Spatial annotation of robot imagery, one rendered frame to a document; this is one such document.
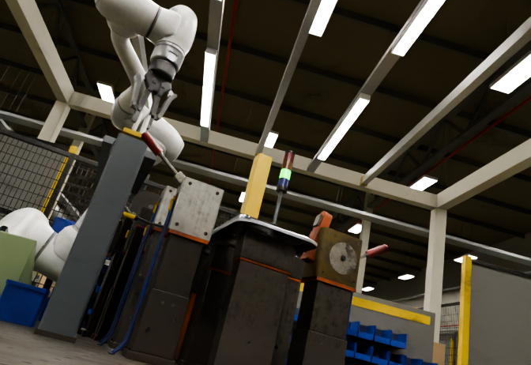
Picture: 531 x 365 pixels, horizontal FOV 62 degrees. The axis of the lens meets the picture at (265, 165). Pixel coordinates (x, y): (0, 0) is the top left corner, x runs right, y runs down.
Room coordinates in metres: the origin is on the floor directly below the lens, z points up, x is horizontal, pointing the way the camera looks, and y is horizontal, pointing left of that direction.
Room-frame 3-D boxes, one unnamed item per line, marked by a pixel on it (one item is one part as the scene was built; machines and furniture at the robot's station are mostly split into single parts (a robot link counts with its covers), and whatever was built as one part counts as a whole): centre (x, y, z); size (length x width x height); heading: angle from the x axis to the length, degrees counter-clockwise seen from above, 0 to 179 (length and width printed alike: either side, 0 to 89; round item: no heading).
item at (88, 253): (0.96, 0.32, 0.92); 0.08 x 0.08 x 0.44; 18
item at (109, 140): (1.21, 0.40, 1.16); 0.37 x 0.14 x 0.02; 18
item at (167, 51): (1.10, 0.36, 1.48); 0.09 x 0.09 x 0.06
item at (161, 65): (1.10, 0.36, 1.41); 0.08 x 0.07 x 0.09; 121
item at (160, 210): (1.16, 0.22, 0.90); 0.13 x 0.08 x 0.41; 108
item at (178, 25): (1.09, 0.37, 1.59); 0.13 x 0.11 x 0.16; 116
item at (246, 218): (1.51, 0.14, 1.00); 1.38 x 0.22 x 0.02; 18
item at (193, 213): (0.91, 0.14, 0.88); 0.12 x 0.07 x 0.36; 108
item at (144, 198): (1.56, 0.37, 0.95); 0.18 x 0.13 x 0.49; 18
